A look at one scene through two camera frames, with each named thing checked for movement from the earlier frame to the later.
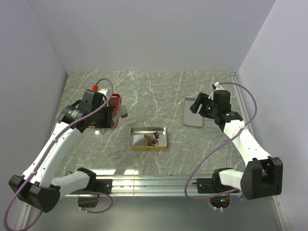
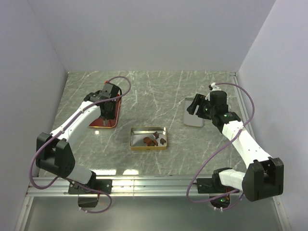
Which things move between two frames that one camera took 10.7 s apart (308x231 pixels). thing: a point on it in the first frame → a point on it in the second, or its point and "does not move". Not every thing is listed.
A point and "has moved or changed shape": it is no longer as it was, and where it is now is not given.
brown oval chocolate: x=147 y=137 has moved or changed shape
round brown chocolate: x=155 y=142 does not move
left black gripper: x=108 y=122 → x=111 y=115
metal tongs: x=123 y=110 has moved or changed shape
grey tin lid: x=190 y=119 does not move
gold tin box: x=138 y=143 does not move
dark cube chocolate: x=156 y=134 does not move
